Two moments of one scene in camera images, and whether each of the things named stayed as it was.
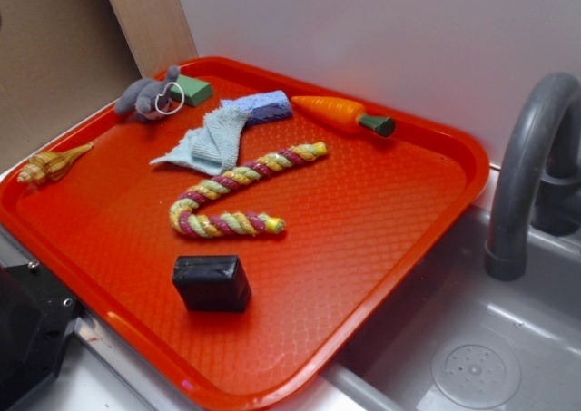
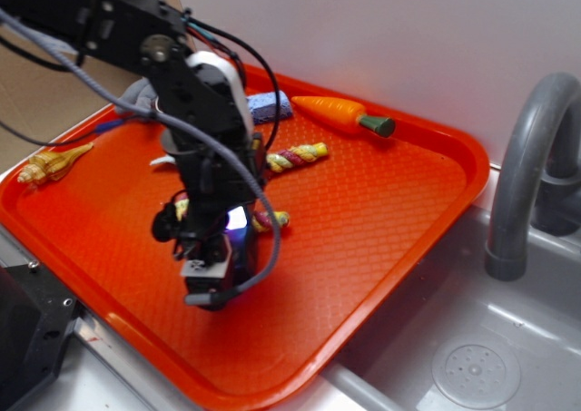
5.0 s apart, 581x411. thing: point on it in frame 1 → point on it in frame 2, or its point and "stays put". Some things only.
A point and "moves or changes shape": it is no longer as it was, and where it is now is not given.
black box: [211, 283] moves or changes shape
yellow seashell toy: [48, 165] stays put
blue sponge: [261, 106] stays put
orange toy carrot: [344, 114] stays put
